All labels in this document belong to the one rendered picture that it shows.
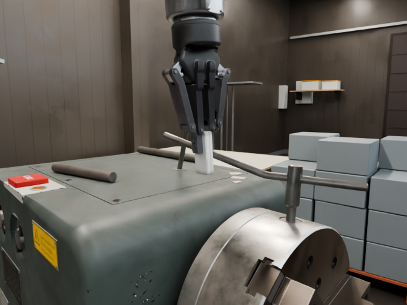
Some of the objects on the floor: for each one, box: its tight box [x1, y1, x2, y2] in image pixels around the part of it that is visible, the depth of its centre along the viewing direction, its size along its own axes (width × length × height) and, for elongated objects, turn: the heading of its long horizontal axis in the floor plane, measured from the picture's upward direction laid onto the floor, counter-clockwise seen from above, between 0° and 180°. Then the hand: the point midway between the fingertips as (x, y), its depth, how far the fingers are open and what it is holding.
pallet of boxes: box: [271, 132, 407, 303], centre depth 279 cm, size 120×77×115 cm
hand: (203, 152), depth 51 cm, fingers closed
